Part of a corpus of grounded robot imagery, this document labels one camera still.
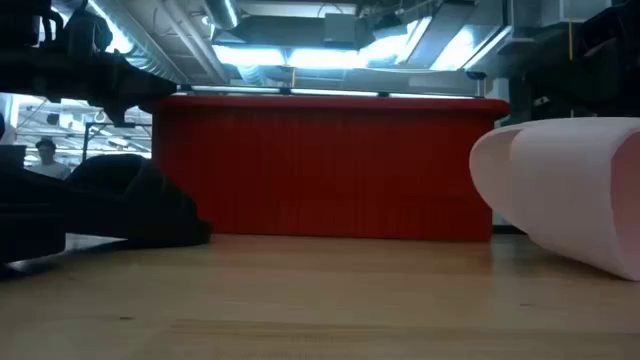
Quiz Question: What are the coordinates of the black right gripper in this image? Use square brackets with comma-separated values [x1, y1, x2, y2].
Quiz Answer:
[522, 49, 601, 120]

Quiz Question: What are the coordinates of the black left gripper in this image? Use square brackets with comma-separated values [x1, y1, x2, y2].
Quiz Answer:
[74, 49, 179, 126]

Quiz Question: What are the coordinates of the pink slide sandal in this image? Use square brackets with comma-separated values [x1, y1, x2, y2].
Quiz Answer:
[468, 117, 640, 282]

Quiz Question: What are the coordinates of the black slide sandal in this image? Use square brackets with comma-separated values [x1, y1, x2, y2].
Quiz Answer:
[62, 153, 214, 250]

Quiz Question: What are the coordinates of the red plastic bin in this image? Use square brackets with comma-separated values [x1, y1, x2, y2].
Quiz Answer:
[151, 93, 512, 243]

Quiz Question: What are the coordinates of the black metal rack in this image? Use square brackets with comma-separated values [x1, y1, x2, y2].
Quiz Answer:
[82, 121, 154, 162]

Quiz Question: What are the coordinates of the fluorescent ceiling light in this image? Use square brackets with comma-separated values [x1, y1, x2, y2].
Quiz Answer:
[212, 43, 371, 70]

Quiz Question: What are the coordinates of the person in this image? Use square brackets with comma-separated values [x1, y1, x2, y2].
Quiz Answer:
[27, 138, 74, 181]

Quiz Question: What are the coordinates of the ribbed silver ventilation duct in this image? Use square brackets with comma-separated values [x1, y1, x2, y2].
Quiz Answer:
[87, 0, 194, 85]

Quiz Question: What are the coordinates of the round silver ventilation duct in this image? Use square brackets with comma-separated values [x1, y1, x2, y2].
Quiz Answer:
[202, 0, 241, 30]

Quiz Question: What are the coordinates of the silver horizontal rail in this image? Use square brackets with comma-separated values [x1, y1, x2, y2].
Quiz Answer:
[177, 83, 485, 100]

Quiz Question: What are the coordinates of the grey duct box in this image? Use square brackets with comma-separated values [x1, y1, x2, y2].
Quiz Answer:
[323, 13, 372, 50]

